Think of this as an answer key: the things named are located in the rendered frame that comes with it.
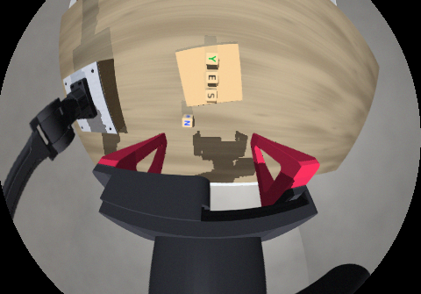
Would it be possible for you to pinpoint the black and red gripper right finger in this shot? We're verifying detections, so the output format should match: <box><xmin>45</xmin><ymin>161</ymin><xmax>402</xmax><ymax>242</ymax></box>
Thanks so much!
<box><xmin>251</xmin><ymin>133</ymin><xmax>320</xmax><ymax>206</ymax></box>

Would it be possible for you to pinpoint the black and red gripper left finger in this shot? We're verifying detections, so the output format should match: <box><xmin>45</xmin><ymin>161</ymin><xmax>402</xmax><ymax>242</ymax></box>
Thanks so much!
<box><xmin>98</xmin><ymin>133</ymin><xmax>167</xmax><ymax>174</ymax></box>

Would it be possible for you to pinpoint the beige flat mat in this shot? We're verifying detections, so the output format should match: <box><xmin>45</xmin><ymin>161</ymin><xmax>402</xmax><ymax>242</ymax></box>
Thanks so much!
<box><xmin>175</xmin><ymin>44</ymin><xmax>242</xmax><ymax>107</ymax></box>

